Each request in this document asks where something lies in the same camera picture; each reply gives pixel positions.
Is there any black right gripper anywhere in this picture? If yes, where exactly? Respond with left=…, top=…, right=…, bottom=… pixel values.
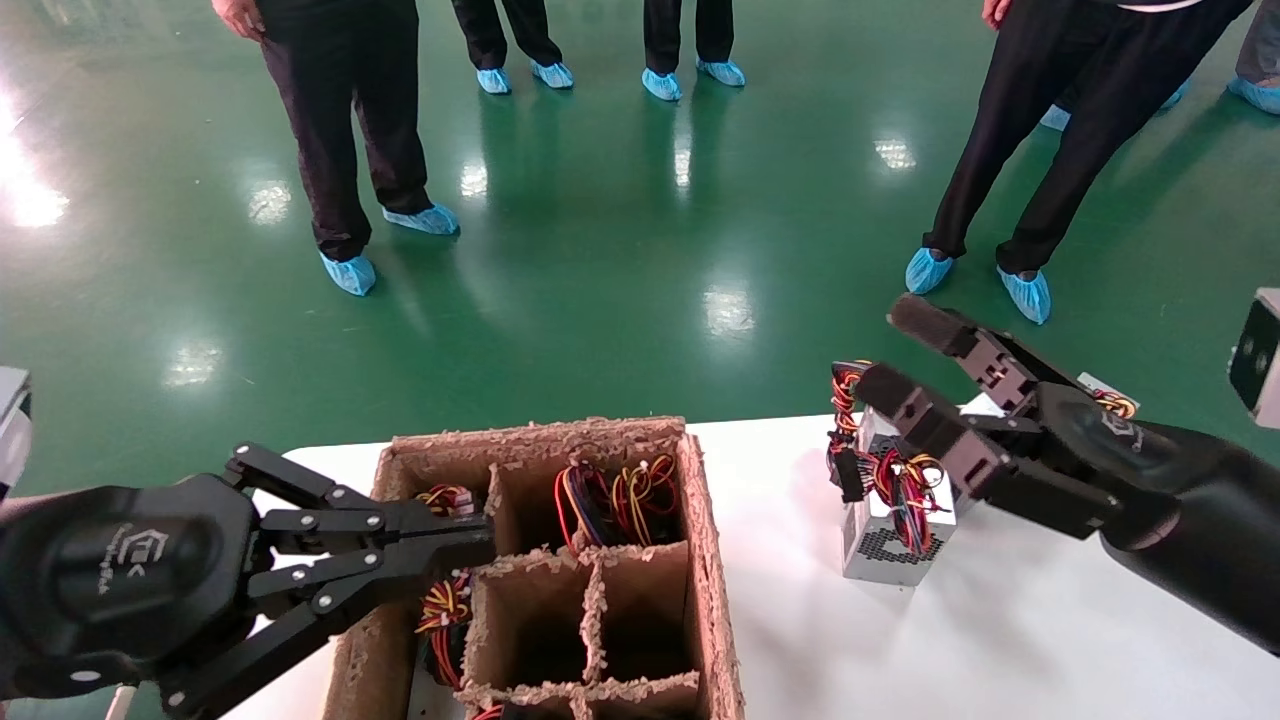
left=855, top=293, right=1216, bottom=541

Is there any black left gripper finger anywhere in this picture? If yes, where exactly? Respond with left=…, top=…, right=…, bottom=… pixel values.
left=222, top=443, right=496, bottom=551

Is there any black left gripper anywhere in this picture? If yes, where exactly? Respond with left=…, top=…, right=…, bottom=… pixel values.
left=0, top=475, right=496, bottom=719

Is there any silver power supply with fan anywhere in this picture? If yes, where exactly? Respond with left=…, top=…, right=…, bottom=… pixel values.
left=826, top=360, right=956, bottom=531

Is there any brown divided cardboard box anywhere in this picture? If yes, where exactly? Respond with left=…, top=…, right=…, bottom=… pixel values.
left=322, top=417, right=746, bottom=720

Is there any person in black trousers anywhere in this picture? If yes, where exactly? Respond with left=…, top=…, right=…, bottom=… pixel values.
left=452, top=0, right=576, bottom=96
left=905, top=0, right=1251, bottom=326
left=640, top=0, right=747, bottom=102
left=212, top=0, right=461, bottom=298
left=1038, top=78, right=1193, bottom=133

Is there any person in grey trousers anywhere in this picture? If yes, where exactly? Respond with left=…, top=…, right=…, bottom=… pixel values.
left=1228, top=0, right=1280, bottom=116

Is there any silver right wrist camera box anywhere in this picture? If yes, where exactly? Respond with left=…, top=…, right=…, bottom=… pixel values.
left=1228, top=288, right=1280, bottom=431

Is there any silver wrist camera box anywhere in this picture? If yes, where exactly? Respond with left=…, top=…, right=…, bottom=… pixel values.
left=0, top=367, right=33, bottom=496
left=1228, top=288, right=1280, bottom=431

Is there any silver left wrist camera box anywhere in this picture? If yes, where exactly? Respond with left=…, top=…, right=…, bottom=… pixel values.
left=0, top=367, right=33, bottom=496

